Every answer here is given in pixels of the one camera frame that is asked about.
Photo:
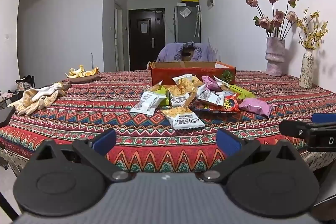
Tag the wooden chair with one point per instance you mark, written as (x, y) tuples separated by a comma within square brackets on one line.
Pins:
[(187, 54)]

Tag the patterned red tablecloth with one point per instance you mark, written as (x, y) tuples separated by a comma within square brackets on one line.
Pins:
[(150, 144)]

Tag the yellow flower branches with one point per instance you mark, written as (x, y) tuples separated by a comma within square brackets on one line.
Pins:
[(311, 30)]

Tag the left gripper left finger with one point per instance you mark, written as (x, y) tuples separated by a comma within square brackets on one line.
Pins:
[(92, 152)]

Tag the plate of orange peels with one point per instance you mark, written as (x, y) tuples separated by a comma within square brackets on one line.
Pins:
[(80, 75)]

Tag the lime green snack bar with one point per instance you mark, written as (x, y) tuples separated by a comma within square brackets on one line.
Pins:
[(242, 93)]

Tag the purple puffer jacket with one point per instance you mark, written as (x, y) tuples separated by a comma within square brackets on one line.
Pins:
[(195, 51)]

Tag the black entrance door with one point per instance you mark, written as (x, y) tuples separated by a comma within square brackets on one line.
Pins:
[(146, 36)]

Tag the cracker packet left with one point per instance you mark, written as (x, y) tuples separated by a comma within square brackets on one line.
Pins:
[(180, 98)]

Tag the cracker packet upper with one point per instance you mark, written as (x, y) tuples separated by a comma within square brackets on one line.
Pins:
[(188, 82)]

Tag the red cardboard box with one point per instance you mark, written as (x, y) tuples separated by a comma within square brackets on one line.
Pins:
[(166, 71)]

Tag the grey refrigerator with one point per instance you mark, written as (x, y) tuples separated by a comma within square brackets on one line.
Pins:
[(187, 24)]

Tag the pink textured vase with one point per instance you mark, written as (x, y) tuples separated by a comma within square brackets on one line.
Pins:
[(275, 56)]

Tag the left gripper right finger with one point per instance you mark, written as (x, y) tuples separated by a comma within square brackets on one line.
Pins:
[(237, 152)]

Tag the dried pink roses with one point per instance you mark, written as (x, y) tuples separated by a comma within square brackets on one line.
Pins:
[(279, 23)]

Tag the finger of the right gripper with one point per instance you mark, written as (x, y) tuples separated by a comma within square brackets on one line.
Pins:
[(306, 130), (323, 118)]

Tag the white snack packet back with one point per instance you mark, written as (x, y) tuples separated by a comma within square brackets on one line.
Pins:
[(148, 103)]

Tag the speckled white vase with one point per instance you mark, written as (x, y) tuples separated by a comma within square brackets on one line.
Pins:
[(307, 69)]

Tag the white cracker snack packet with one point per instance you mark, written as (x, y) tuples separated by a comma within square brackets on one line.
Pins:
[(182, 118)]

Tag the pink snack packet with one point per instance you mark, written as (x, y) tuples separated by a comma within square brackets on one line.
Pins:
[(211, 84), (256, 106)]

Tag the cream work gloves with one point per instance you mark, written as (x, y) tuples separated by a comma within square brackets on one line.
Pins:
[(37, 99)]

